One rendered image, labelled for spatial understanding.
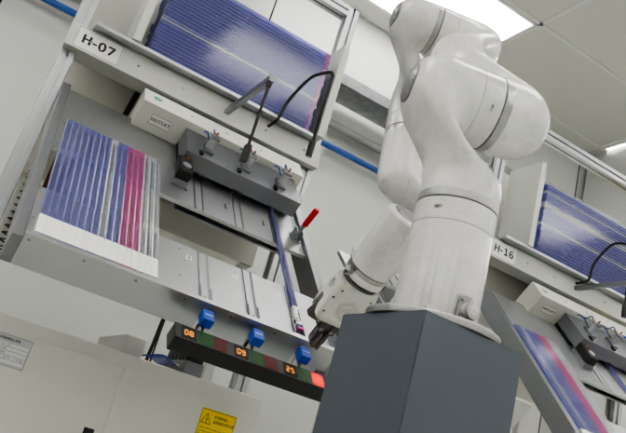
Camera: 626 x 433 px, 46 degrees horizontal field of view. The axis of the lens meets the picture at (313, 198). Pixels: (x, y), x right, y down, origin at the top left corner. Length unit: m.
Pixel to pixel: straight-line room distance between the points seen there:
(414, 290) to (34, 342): 0.92
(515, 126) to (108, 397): 1.04
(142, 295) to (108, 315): 1.99
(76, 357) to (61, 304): 1.69
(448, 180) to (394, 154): 0.40
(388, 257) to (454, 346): 0.42
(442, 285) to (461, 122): 0.26
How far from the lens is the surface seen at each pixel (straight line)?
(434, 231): 1.03
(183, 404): 1.75
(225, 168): 1.88
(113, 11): 2.25
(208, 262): 1.58
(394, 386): 0.92
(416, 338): 0.92
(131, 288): 1.40
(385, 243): 1.33
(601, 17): 4.12
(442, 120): 1.08
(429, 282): 1.00
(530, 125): 1.15
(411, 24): 1.48
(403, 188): 1.43
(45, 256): 1.37
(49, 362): 1.67
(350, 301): 1.40
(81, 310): 3.38
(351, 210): 3.99
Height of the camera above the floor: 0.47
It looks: 21 degrees up
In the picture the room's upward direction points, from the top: 16 degrees clockwise
